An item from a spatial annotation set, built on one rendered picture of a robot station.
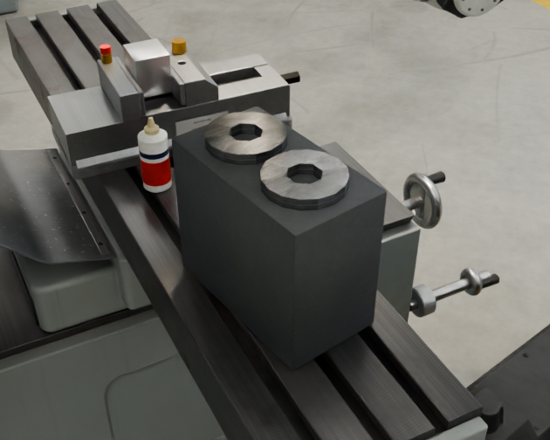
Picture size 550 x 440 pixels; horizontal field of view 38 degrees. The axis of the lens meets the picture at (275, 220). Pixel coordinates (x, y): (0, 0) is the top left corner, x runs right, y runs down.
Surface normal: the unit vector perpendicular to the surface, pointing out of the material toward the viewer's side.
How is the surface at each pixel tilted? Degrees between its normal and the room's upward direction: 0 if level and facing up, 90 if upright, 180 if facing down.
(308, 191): 0
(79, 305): 90
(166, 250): 0
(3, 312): 0
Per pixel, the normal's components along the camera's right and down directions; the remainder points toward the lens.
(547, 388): 0.00, -0.79
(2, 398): 0.45, 0.54
